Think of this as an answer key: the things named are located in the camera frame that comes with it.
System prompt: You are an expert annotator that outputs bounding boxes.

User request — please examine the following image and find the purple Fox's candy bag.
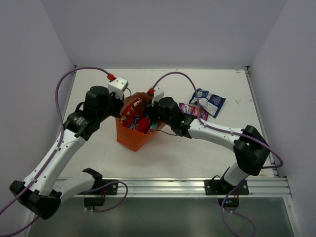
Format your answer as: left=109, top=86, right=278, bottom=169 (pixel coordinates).
left=179, top=103, right=208, bottom=120

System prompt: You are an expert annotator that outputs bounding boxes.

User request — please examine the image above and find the orange paper bag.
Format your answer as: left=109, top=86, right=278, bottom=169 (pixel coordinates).
left=116, top=92, right=165, bottom=152

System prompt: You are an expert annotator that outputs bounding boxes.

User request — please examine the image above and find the blue white snack packet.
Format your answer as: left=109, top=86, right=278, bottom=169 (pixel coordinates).
left=189, top=88, right=226, bottom=119

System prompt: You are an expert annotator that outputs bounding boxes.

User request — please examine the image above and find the green wafer packet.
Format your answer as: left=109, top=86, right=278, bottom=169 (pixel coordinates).
left=147, top=121, right=158, bottom=134

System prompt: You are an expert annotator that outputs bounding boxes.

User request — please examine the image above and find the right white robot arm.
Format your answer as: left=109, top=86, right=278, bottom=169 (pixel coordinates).
left=147, top=97, right=270, bottom=194

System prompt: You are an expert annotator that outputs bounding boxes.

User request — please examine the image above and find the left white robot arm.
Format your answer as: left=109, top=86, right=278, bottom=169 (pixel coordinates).
left=9, top=86, right=124, bottom=220

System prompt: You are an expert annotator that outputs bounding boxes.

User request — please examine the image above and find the red chocolate bar packet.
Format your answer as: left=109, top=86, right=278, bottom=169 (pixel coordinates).
left=127, top=115, right=151, bottom=134

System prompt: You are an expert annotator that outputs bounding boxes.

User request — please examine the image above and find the red snack packet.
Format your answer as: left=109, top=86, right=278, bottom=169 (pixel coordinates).
left=120, top=97, right=147, bottom=127

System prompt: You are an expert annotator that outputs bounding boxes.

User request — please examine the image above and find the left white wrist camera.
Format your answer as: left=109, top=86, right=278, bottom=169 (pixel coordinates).
left=107, top=74, right=128, bottom=100

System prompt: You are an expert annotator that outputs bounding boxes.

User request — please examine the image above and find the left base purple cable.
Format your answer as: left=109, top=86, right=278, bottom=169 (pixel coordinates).
left=85, top=181, right=129, bottom=213

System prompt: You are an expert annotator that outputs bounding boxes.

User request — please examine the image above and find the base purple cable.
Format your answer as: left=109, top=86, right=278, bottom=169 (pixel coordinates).
left=221, top=190, right=256, bottom=237
left=85, top=181, right=129, bottom=213

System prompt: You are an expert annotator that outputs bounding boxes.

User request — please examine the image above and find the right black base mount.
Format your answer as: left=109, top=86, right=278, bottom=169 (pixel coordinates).
left=204, top=175, right=249, bottom=211

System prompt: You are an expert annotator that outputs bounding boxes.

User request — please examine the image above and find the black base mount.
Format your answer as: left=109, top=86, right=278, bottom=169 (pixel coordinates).
left=204, top=175, right=249, bottom=211
left=83, top=179, right=118, bottom=210

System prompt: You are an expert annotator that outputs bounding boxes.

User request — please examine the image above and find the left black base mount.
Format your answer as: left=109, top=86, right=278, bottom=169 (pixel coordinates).
left=83, top=179, right=118, bottom=210

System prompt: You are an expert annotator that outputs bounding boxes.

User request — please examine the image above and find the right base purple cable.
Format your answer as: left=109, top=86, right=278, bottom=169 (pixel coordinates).
left=221, top=190, right=256, bottom=237

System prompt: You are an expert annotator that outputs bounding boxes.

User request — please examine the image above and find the aluminium table rail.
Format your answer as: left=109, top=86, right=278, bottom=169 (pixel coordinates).
left=59, top=177, right=292, bottom=198

